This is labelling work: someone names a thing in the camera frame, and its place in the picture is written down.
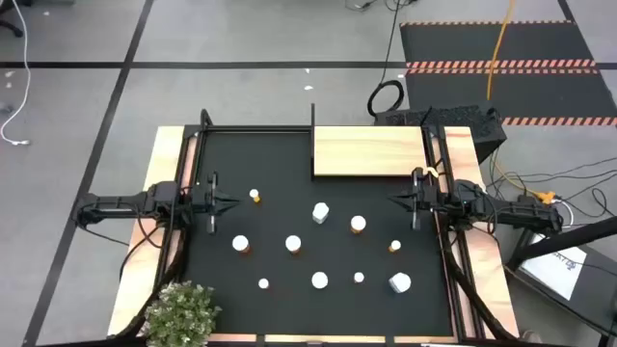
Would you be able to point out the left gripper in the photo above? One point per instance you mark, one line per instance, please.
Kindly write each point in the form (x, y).
(200, 202)

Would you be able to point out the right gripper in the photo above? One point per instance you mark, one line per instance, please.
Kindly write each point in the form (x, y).
(429, 200)

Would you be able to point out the small orange pill bottle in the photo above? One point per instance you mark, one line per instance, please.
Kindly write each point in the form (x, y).
(263, 283)
(254, 193)
(358, 277)
(395, 245)

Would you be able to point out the large orange pill bottle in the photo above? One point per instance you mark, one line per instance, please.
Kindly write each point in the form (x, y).
(357, 223)
(319, 280)
(293, 243)
(240, 243)

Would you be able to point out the white medicine bottle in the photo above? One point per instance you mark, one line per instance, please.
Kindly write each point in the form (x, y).
(320, 212)
(399, 282)

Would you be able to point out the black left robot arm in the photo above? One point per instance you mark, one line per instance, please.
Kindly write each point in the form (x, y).
(120, 205)

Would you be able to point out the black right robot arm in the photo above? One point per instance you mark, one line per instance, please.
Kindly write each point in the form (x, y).
(520, 212)

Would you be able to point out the light wooden shelf board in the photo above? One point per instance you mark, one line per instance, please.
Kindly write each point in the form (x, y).
(366, 152)

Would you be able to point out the black perforated box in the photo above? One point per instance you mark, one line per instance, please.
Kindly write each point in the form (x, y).
(463, 118)

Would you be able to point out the green potted plant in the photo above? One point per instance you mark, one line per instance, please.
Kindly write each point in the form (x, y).
(180, 315)

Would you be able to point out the black table mat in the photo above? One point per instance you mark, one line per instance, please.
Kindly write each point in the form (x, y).
(337, 313)

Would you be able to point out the yellow plug connector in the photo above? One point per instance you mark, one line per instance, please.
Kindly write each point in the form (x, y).
(547, 196)

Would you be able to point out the black hazard-striped floor mat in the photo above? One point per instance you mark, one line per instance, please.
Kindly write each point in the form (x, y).
(448, 43)

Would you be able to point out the white printed sign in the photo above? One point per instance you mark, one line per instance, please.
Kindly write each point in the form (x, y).
(554, 270)

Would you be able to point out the black stand bar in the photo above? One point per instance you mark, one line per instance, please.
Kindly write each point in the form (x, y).
(569, 239)

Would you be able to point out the black office chair base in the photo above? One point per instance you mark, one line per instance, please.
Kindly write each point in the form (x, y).
(14, 31)

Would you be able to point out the black table frame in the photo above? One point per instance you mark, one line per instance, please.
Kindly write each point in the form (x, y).
(241, 128)

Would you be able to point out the dark floor base plate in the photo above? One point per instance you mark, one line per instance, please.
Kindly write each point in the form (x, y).
(598, 299)

